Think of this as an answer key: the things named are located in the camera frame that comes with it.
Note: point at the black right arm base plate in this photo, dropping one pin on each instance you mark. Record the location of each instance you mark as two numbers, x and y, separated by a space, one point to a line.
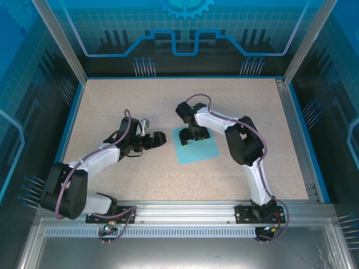
241 217

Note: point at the aluminium side rail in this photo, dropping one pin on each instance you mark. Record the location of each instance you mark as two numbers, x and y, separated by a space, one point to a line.
290 112

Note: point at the aluminium frame post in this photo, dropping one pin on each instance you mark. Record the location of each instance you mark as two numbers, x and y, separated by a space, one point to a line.
62 42
306 42

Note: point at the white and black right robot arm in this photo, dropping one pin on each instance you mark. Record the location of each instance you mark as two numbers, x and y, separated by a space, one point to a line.
213 122

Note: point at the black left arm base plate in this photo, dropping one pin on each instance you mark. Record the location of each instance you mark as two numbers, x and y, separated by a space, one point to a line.
91 219

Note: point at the light blue cloth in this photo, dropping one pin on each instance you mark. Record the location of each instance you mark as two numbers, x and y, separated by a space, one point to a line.
196 152

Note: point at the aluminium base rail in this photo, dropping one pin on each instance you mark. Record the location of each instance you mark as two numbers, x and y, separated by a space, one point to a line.
182 213

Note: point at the sheet metal tray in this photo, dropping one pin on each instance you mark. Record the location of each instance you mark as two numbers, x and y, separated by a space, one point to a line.
182 252

